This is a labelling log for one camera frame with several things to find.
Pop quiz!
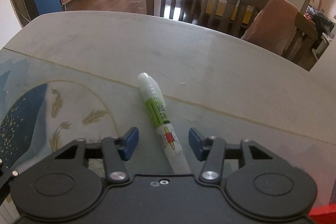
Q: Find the white green glue pen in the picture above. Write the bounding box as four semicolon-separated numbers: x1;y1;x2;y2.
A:
138;73;191;174

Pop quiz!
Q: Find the red cardboard box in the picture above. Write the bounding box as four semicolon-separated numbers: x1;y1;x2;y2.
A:
309;203;336;224

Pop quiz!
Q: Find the pink cloth on chair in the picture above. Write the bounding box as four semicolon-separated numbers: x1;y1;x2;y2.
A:
241;0;298;55

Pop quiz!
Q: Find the wooden chair with pink cloth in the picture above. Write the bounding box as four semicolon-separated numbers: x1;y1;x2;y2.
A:
232;0;318;64

